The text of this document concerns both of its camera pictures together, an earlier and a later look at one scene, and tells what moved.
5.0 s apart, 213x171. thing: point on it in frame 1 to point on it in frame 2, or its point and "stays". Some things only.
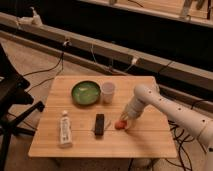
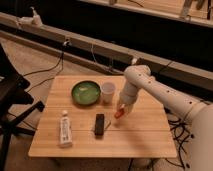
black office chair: x=16 y=106 stays
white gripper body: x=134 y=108 to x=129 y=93
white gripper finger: x=129 y=124 to x=129 y=108
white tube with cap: x=65 y=131 stays
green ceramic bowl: x=85 y=93 stays
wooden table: x=79 y=116 stays
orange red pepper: x=120 y=124 to x=119 y=113
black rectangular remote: x=99 y=124 stays
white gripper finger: x=123 y=116 to x=119 y=105
